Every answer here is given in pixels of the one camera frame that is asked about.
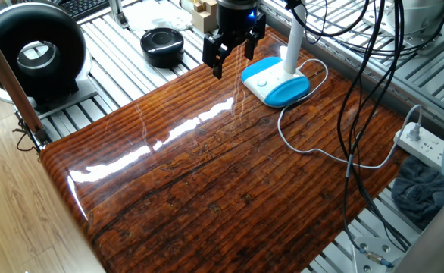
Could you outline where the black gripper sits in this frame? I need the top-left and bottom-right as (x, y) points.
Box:
(202, 0), (267, 80)

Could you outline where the blue white desk lamp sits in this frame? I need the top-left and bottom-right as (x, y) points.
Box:
(240, 0), (311, 108)

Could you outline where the wooden block stack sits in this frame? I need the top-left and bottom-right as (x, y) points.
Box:
(190, 0), (220, 35)

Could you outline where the black round speaker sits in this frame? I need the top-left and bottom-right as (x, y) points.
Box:
(139, 27), (186, 70)

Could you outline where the white crumpled cloth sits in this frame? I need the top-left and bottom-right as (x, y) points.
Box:
(123, 0), (194, 33)

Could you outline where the glossy wood grain table cover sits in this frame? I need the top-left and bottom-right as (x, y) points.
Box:
(39, 25), (411, 273)

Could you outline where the black keyboard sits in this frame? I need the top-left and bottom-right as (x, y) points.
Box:
(56, 0), (111, 21)

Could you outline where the white power plug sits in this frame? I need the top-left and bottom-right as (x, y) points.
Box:
(407, 120), (424, 142)

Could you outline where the white power strip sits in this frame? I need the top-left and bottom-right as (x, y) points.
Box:
(392, 121), (444, 172)

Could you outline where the brown wooden bar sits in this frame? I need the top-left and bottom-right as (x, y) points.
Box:
(0, 14), (52, 146)

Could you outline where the dark gray cloth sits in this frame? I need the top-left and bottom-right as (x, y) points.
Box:
(390, 155), (444, 231)

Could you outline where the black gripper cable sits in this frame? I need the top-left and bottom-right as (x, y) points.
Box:
(284, 0), (371, 39)

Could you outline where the white lamp power cable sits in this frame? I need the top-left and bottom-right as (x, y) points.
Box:
(276, 58), (424, 170)

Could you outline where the aluminium profile post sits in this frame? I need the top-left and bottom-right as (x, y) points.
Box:
(108, 0), (130, 30)

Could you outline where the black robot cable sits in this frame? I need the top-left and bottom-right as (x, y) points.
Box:
(335, 0), (413, 253)

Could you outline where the silver cylindrical pedestal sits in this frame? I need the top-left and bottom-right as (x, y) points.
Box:
(361, 0), (444, 58)

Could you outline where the brown cord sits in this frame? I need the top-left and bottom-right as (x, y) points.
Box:
(11, 116), (42, 153)

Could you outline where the black ring fan white base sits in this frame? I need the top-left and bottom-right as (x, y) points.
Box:
(0, 1), (100, 121)

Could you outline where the silver robot mount plate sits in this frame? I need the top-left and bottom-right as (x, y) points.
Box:
(352, 236), (398, 273)

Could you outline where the silver cable connector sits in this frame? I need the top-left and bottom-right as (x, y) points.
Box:
(360, 246), (396, 269)

